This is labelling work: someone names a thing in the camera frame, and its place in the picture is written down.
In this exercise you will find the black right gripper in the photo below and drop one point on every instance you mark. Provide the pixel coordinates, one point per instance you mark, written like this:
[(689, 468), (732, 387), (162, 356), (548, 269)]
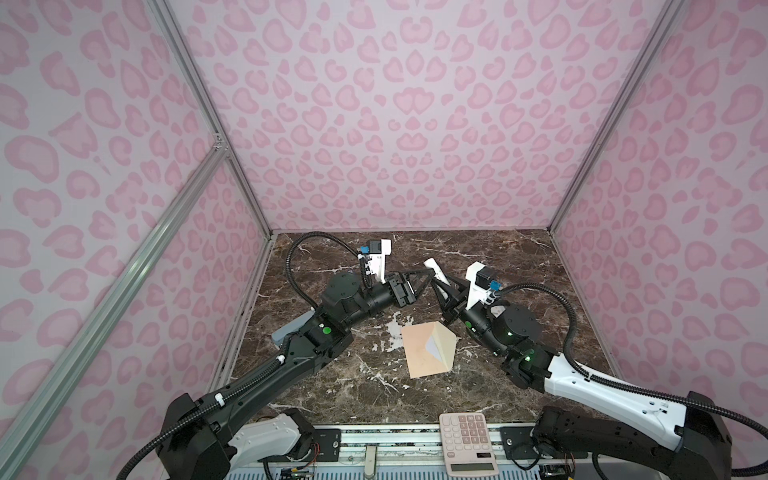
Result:
[(453, 315)]

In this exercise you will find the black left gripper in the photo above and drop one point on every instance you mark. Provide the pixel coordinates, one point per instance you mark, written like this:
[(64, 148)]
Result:
[(401, 289)]

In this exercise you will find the white glue stick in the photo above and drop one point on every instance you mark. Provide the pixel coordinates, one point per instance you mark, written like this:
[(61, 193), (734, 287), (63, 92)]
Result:
[(438, 273)]

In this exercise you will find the white letter paper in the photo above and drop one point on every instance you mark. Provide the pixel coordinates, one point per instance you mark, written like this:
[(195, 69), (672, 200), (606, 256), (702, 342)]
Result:
[(433, 348)]

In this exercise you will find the peach pink envelope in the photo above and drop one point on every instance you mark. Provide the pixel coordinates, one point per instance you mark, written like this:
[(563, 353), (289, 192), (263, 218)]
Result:
[(419, 362)]

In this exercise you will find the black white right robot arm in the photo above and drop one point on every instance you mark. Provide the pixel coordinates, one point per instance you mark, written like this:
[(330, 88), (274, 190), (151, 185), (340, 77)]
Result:
[(679, 437)]

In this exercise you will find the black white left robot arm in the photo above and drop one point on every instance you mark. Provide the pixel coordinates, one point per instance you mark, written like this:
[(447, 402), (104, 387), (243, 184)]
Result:
[(197, 432)]

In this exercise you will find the grey blue rectangular box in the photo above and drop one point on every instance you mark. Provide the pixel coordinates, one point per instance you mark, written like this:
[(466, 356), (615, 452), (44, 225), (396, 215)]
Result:
[(294, 325)]

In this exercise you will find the pink white calculator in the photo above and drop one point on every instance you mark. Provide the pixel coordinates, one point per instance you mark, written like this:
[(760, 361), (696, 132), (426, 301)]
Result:
[(466, 445)]

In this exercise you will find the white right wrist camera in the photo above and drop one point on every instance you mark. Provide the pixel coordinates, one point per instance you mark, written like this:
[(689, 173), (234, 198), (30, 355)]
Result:
[(483, 285)]

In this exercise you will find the white clip on rail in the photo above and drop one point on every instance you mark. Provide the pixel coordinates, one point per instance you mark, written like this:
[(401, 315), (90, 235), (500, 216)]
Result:
[(370, 462)]

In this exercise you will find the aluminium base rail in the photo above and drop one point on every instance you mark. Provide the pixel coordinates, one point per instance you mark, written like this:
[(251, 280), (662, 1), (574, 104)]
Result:
[(413, 451)]

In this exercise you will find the diagonal aluminium frame bar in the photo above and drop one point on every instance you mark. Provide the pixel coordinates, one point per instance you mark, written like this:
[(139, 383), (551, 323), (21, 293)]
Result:
[(38, 414)]

